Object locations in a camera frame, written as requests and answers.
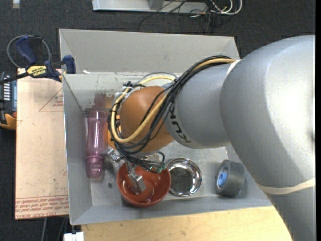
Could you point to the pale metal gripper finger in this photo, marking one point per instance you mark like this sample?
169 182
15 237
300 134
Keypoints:
137 183
110 154

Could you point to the brown cardboard board, red print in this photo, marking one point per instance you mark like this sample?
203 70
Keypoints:
40 144

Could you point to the grey metal bin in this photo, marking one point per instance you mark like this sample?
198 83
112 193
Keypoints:
140 51

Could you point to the red-brown bowl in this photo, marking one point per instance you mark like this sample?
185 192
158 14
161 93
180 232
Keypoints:
158 187

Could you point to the grey tape roll, blue core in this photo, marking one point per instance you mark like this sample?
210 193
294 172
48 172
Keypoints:
234 178

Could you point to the shiny metal bowl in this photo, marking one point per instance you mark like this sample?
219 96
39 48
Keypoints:
185 178

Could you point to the pink clear plastic bottle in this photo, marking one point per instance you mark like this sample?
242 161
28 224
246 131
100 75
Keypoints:
95 137

